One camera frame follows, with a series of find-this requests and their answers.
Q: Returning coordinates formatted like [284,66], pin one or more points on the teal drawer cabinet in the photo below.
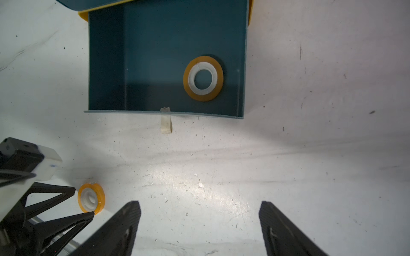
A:
[84,7]

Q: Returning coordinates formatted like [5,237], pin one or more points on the teal bottom drawer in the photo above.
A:
[139,52]

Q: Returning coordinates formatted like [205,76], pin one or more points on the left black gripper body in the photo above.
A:
[13,219]

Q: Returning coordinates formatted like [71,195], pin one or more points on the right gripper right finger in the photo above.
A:
[282,237]

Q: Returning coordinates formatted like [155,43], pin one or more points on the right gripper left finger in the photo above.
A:
[116,237]

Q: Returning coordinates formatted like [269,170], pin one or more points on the yellow tape roll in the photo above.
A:
[198,64]
[91,198]

